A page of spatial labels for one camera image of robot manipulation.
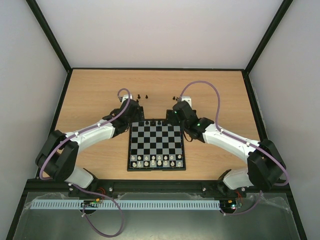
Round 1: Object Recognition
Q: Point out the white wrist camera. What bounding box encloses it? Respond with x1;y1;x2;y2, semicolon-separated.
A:
177;96;192;107
118;94;133;103

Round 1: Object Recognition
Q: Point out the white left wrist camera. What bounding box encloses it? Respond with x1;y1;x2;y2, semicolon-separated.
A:
118;94;133;103

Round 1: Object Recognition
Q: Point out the white cable duct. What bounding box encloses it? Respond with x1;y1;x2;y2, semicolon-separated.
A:
30;199;221;211

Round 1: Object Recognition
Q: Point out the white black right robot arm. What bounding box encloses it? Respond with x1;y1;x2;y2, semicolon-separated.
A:
166;101;288;196

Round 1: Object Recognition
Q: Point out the black aluminium rail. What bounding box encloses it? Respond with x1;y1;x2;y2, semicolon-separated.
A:
24;178;291;198

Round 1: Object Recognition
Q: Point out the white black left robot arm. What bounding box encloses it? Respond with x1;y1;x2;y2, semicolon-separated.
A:
35;99;144;189

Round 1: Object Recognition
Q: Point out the black enclosure frame post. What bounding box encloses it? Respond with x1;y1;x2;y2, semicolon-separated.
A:
26;0;72;73
245;0;293;75

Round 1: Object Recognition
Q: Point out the black and white chessboard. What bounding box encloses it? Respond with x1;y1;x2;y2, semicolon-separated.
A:
127;119;186;172

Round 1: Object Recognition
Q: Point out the black enclosure frame post left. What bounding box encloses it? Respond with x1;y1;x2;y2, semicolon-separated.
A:
26;0;72;73

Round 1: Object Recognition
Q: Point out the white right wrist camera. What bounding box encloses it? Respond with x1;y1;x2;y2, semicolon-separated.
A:
177;96;192;107

